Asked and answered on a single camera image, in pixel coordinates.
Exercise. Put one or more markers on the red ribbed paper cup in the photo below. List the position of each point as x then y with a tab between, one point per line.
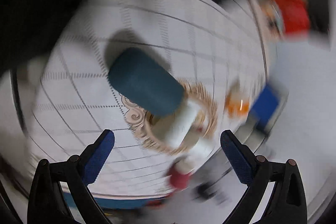
180	173

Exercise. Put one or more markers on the white paper cup upright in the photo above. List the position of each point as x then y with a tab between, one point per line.
201	150

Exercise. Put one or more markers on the red plastic bag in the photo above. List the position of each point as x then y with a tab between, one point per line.
294	16

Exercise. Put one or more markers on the dark teal cup yellow inside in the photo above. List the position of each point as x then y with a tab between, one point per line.
139	78

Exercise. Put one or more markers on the small printed box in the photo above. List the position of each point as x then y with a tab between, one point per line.
274	20

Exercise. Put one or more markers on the patterned white tablecloth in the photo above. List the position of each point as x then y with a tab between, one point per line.
204	46

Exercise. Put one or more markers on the orange white small cup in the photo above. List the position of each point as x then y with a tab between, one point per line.
236	104

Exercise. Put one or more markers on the blue quilted blanket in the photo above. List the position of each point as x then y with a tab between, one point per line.
108	203

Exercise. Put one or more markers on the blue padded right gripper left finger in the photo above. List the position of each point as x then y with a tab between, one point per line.
95	155

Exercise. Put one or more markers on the blue folded mat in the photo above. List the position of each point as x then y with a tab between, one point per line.
264	107

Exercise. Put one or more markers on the white paper cup lying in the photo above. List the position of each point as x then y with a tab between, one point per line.
173	129

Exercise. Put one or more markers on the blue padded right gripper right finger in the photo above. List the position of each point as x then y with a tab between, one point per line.
239	156

